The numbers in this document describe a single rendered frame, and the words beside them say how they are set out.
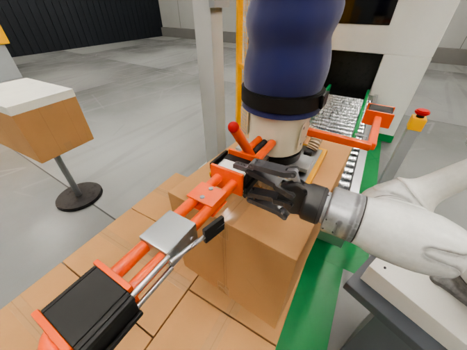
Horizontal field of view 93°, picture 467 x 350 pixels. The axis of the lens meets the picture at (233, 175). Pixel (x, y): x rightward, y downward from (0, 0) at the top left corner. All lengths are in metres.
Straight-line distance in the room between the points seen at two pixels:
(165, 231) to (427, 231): 0.40
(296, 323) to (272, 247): 1.12
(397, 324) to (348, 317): 0.83
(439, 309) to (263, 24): 0.89
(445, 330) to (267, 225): 0.57
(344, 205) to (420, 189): 0.20
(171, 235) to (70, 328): 0.15
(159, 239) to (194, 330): 0.68
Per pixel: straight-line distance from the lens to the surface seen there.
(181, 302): 1.07
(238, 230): 0.57
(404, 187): 0.58
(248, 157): 0.53
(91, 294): 0.36
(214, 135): 2.26
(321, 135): 0.72
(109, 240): 1.35
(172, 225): 0.39
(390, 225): 0.43
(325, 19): 0.56
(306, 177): 0.71
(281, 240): 0.55
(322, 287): 1.77
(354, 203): 0.43
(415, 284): 0.94
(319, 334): 1.65
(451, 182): 0.60
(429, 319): 0.93
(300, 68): 0.56
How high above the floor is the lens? 1.51
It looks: 38 degrees down
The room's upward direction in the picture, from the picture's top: straight up
